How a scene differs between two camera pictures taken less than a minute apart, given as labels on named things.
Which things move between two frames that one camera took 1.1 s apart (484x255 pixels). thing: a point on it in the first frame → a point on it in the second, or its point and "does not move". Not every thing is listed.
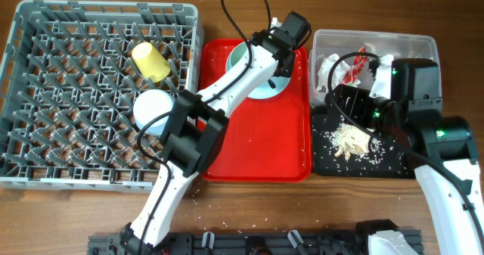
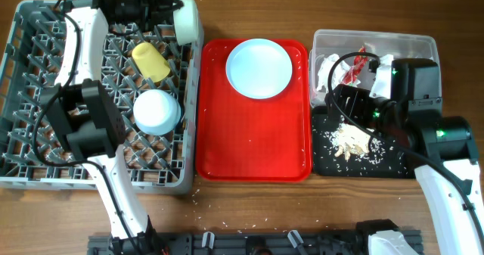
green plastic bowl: [237, 55] → [186, 18]
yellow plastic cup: [150, 63] does not move
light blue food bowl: [150, 104] does not move
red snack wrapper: [358, 65] does not move
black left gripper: [286, 73] → [155, 1]
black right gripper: [358, 99] does not move
